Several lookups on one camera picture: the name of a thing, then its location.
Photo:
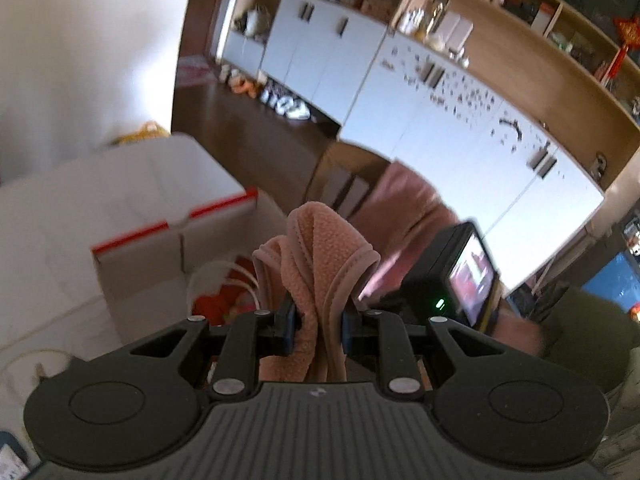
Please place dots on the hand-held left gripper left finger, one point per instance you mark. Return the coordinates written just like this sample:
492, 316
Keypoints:
291, 330

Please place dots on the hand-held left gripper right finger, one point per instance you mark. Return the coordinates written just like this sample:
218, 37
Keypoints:
349, 332

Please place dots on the pink fuzzy strawberry plush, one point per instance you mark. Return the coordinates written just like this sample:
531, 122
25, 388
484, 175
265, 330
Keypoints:
220, 307

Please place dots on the pink fleece cloth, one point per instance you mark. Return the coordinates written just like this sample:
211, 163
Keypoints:
320, 260

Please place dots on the red and white cardboard box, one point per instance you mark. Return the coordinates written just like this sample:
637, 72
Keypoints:
145, 270

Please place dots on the pink blanket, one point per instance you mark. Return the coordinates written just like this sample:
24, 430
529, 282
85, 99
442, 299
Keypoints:
405, 200

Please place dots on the row of shoes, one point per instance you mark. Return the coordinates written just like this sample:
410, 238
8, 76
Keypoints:
285, 105

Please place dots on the white rectangular container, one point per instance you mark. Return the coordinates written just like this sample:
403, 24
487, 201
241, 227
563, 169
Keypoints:
464, 35
451, 27

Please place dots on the glass jar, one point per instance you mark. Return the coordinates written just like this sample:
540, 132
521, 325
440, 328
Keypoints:
436, 15

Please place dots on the red patterned rug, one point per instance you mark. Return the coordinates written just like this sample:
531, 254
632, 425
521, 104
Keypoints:
197, 72

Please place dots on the red knot ornament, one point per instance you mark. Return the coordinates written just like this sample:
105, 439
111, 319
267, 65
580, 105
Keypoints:
627, 35

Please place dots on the white tote bag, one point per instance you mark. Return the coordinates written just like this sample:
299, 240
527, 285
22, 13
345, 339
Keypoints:
257, 22

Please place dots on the dark brown door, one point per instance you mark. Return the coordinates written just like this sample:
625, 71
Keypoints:
220, 10

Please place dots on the white and wood wall cabinet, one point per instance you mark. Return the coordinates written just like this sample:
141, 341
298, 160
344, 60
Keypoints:
450, 125

